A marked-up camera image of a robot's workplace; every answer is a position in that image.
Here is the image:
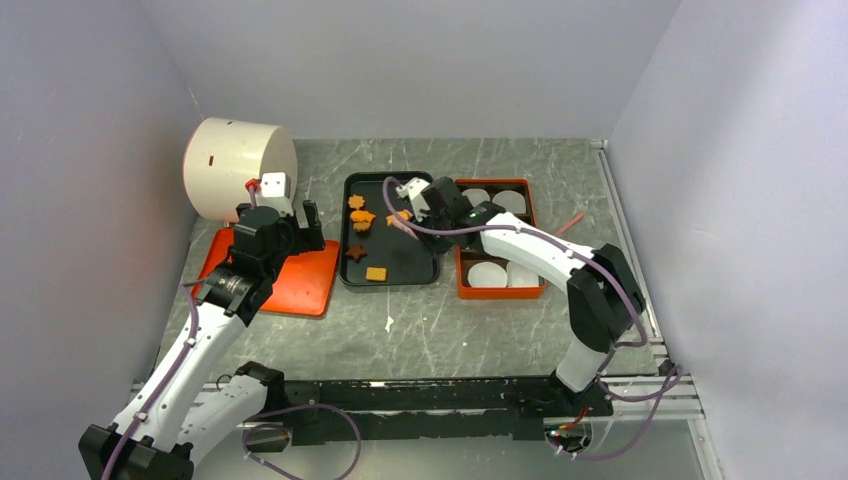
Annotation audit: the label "orange fish cookie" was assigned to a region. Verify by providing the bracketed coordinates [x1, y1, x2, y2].
[386, 210, 412, 226]
[350, 210, 376, 224]

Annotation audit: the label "brown star cookie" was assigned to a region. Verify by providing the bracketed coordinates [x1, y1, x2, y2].
[345, 244, 367, 262]

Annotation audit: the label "square cracker cookie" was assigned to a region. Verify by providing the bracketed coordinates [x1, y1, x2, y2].
[365, 267, 388, 282]

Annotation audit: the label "pink handled metal tongs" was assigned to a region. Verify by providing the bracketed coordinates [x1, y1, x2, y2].
[389, 218, 417, 238]

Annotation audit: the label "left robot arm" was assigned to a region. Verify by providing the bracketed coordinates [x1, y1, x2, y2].
[78, 200, 325, 479]

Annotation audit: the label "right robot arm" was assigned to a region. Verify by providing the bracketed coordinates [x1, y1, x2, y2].
[383, 177, 647, 415]

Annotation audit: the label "white paper cup back-left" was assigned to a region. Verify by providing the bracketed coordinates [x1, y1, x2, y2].
[462, 188, 491, 207]

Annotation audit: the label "orange box lid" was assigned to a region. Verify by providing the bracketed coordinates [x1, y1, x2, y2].
[190, 227, 342, 319]

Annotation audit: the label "orange cookie box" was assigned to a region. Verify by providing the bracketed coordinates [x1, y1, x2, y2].
[455, 179, 547, 300]

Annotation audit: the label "white paper cup front-left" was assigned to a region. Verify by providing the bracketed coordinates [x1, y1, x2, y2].
[467, 261, 508, 289]

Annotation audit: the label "black baking tray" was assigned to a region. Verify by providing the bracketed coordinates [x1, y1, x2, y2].
[339, 171, 440, 288]

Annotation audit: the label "white paper cup back-right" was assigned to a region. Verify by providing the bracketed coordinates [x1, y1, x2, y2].
[492, 190, 528, 215]

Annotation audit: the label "white cylindrical drum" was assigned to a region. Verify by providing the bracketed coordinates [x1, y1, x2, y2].
[183, 117, 298, 223]

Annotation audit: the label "pink stick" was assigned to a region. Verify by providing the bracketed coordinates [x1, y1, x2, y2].
[555, 211, 586, 237]

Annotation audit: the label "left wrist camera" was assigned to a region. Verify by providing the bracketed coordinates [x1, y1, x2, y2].
[256, 172, 294, 216]

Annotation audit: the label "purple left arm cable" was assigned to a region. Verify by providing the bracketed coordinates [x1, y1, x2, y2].
[99, 182, 363, 480]

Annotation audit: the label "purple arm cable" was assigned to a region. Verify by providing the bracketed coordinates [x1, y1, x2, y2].
[99, 182, 363, 480]
[381, 176, 684, 463]

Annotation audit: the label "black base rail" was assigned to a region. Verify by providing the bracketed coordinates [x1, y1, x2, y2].
[256, 375, 613, 446]

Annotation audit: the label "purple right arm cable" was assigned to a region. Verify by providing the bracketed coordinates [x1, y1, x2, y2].
[381, 176, 684, 463]

